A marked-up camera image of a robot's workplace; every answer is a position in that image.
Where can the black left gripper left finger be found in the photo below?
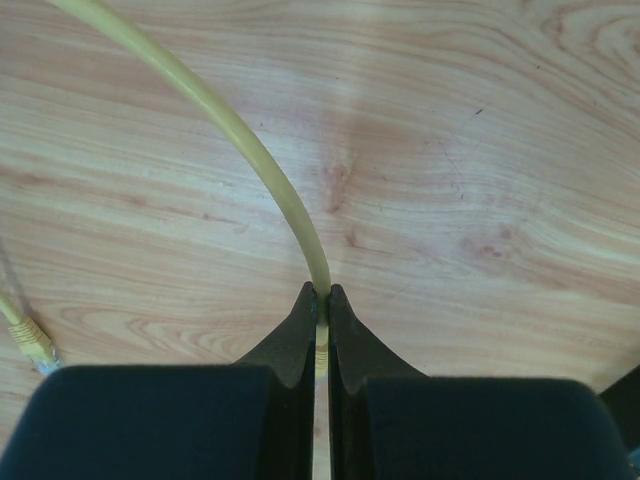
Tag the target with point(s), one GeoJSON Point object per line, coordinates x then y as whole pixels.
{"type": "Point", "coordinates": [251, 419]}

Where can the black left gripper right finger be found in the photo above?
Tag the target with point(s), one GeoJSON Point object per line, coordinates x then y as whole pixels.
{"type": "Point", "coordinates": [388, 420]}

